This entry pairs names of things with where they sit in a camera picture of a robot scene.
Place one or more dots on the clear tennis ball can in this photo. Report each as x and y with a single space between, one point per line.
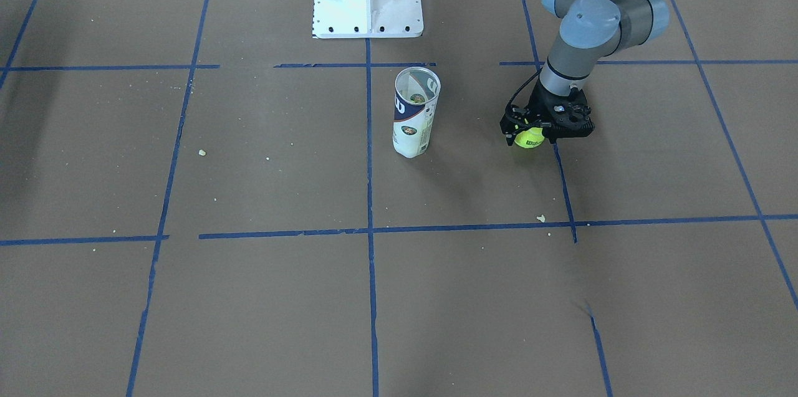
417 90

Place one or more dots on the yellow-green tennis ball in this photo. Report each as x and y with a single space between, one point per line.
530 138

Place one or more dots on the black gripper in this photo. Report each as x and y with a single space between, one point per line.
540 102

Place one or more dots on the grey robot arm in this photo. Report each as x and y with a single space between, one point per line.
589 30

